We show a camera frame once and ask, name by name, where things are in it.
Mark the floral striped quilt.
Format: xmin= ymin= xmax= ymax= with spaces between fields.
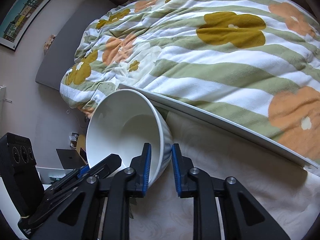
xmin=60 ymin=0 xmax=319 ymax=161

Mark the cream floral tablecloth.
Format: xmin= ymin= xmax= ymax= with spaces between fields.
xmin=97 ymin=109 xmax=320 ymax=240

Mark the white ribbed bowl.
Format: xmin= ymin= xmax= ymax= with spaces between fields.
xmin=86 ymin=89 xmax=173 ymax=186

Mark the white bed tray table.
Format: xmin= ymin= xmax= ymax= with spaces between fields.
xmin=118 ymin=84 xmax=319 ymax=170

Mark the grey headboard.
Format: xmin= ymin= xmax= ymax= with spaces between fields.
xmin=35 ymin=0 xmax=116 ymax=90

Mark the framed city picture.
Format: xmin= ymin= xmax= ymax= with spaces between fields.
xmin=1 ymin=0 xmax=51 ymax=51

